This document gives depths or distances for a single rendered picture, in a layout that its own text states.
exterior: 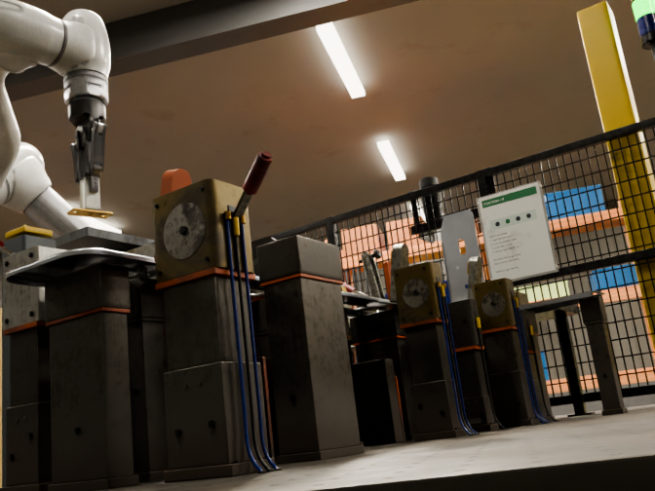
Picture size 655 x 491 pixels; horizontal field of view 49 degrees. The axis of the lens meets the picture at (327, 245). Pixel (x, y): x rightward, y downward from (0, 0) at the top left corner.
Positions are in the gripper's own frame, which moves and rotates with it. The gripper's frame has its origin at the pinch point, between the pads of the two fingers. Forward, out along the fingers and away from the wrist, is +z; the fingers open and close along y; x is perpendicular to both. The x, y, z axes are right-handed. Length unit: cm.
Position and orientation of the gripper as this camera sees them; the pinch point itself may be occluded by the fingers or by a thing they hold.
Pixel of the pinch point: (90, 195)
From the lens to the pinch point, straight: 154.7
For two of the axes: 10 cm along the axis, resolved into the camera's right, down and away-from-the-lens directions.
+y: 6.5, -2.6, -7.1
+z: 1.2, 9.6, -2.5
